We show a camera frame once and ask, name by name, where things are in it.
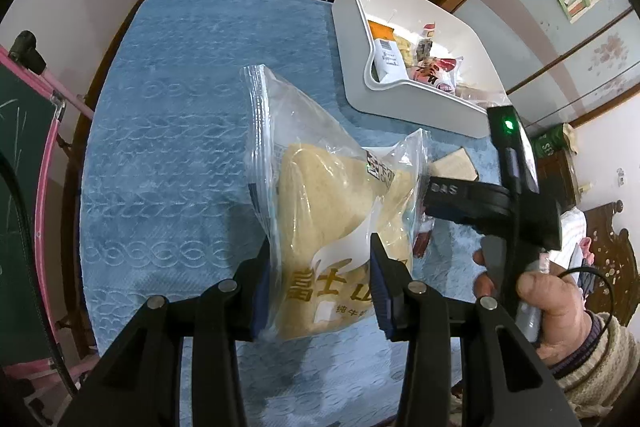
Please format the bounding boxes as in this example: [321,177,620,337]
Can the beige wafer pack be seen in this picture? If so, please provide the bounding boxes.
[430,147,480,181]

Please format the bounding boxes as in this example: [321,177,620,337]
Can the clear bag bread pastry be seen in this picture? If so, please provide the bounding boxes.
[241,65,430,340]

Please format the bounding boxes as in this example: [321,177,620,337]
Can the beige knitted sleeve forearm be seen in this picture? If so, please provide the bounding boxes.
[550,311,639,421]

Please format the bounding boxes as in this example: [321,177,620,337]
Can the person right hand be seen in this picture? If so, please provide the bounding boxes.
[472,248,594,368]

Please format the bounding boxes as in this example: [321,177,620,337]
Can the white plastic storage bin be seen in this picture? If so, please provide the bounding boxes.
[332,0,509,138]

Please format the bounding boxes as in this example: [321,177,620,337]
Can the green chalkboard pink frame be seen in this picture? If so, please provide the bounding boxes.
[1,30,93,395]

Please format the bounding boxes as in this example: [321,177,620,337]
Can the green bag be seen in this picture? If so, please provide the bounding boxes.
[532,122,578,158]

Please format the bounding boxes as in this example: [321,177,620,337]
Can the white red snack bag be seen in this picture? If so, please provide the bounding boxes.
[408,57,463,93]

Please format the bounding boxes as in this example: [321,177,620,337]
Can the blue towel table cover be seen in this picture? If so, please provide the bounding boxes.
[79,0,482,426]

